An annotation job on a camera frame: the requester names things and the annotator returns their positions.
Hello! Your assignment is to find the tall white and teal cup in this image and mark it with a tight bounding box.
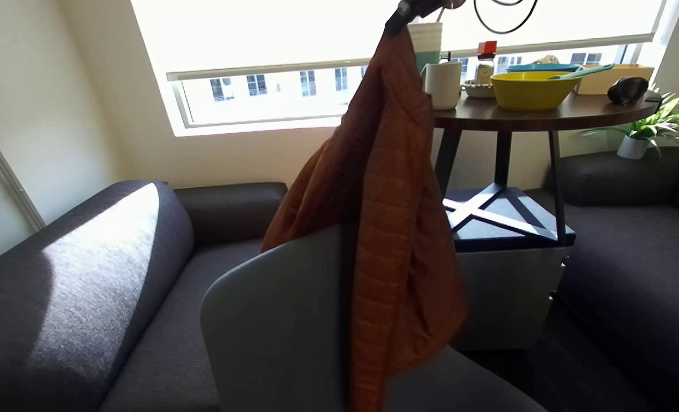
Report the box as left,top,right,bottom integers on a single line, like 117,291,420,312
407,22,443,75

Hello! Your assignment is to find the black cable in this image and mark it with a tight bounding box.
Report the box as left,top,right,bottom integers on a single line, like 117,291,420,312
473,0,539,35

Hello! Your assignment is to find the window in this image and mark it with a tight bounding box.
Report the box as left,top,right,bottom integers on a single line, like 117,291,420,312
131,0,679,137

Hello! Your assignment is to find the round dark wooden table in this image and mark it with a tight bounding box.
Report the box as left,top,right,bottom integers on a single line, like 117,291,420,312
431,92,661,247

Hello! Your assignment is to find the white roller blind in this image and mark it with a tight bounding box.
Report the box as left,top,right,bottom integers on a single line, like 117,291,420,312
131,0,669,81

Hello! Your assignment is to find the orange quilted jacket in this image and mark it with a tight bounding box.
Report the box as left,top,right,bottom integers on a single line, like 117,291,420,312
261,0,469,412

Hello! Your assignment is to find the white mug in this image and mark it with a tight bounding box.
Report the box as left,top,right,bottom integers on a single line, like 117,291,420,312
421,60,462,110

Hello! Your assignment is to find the dark grey sofa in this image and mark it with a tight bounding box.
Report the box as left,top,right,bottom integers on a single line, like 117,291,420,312
0,180,289,412
523,137,679,412

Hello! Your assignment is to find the yellow bowl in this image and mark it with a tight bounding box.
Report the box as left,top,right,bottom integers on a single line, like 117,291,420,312
490,71,582,112

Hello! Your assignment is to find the tan box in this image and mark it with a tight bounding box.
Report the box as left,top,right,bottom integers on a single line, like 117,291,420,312
574,64,655,96

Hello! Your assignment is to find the black rounded object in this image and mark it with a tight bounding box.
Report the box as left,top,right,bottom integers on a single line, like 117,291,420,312
607,77,649,106

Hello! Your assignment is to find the teal plate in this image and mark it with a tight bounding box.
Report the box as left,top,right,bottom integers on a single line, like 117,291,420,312
507,63,581,73

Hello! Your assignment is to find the shaker bottle with red lid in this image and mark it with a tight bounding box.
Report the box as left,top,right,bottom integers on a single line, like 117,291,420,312
475,41,498,85

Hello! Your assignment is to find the teal spoon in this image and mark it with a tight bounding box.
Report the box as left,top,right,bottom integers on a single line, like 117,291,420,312
548,64,615,80

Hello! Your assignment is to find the small pale bowl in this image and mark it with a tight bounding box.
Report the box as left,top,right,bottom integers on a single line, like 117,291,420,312
463,80,496,99

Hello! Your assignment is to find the white cabinet with dark top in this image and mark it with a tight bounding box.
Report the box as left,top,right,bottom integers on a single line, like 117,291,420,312
444,183,578,351

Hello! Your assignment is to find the potted plant in white pot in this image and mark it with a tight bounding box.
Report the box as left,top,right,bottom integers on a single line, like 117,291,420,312
581,86,679,160

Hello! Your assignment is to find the grey chair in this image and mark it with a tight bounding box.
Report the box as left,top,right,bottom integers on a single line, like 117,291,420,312
200,223,549,412

